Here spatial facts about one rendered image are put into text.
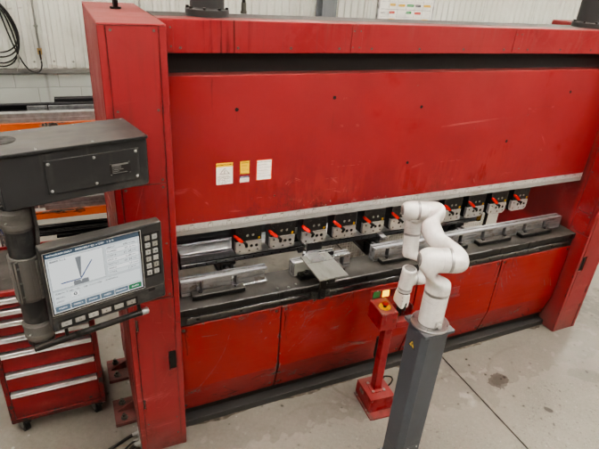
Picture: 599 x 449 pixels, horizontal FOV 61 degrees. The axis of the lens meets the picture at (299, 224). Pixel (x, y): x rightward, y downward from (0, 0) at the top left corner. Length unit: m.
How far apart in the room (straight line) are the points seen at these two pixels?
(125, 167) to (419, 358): 1.65
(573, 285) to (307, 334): 2.26
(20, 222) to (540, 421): 3.23
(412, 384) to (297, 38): 1.80
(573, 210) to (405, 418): 2.19
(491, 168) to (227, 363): 2.07
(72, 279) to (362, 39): 1.71
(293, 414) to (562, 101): 2.66
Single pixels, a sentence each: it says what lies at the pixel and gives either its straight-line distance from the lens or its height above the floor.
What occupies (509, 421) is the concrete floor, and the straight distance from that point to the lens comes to 3.76.
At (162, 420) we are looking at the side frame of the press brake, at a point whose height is 0.23.
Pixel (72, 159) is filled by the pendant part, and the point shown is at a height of 1.90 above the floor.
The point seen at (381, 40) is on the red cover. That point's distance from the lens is 2.72.
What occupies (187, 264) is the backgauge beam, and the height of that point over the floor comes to 0.91.
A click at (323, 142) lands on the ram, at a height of 1.71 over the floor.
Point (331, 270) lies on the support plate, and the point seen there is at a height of 1.00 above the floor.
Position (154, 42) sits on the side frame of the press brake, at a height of 2.23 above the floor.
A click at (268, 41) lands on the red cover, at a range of 2.44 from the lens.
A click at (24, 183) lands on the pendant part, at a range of 1.87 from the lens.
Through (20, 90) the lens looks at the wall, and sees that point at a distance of 6.69.
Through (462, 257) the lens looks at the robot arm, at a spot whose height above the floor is 1.41.
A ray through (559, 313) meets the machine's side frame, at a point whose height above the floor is 0.19.
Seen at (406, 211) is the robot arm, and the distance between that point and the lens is 2.66.
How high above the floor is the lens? 2.53
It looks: 27 degrees down
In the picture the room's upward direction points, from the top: 4 degrees clockwise
